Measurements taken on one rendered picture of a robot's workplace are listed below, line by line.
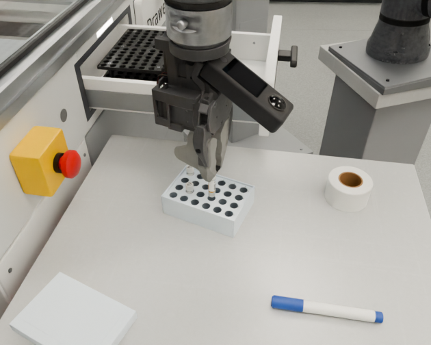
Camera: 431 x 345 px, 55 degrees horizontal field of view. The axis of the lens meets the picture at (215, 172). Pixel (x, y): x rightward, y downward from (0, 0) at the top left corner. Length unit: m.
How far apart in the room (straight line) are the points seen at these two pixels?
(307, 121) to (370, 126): 1.16
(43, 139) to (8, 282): 0.20
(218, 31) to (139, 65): 0.34
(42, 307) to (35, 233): 0.14
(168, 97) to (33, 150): 0.20
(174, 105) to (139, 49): 0.34
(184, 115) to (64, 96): 0.26
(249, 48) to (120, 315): 0.62
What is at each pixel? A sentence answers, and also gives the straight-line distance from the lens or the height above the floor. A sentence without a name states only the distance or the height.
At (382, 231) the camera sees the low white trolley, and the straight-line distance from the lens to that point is 0.70.
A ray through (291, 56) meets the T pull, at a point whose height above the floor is 0.91.
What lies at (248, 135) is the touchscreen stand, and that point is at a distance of 2.06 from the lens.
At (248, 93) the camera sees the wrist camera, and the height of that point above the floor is 1.00.
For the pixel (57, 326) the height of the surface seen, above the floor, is 0.78.
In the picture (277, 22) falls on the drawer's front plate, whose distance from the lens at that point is 0.90.
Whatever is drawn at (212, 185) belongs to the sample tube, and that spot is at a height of 0.83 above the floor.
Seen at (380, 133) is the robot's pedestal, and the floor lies 0.61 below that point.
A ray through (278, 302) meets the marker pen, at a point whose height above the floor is 0.77.
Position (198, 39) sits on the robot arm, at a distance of 0.47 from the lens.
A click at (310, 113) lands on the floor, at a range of 2.36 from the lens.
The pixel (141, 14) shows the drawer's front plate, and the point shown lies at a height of 0.90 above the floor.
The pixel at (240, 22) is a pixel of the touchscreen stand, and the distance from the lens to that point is 1.74.
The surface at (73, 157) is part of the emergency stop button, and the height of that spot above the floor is 0.89.
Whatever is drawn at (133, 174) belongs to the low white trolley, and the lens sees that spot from 0.76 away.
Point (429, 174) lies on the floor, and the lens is 2.14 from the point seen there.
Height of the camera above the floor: 1.25
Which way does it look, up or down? 41 degrees down
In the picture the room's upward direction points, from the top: straight up
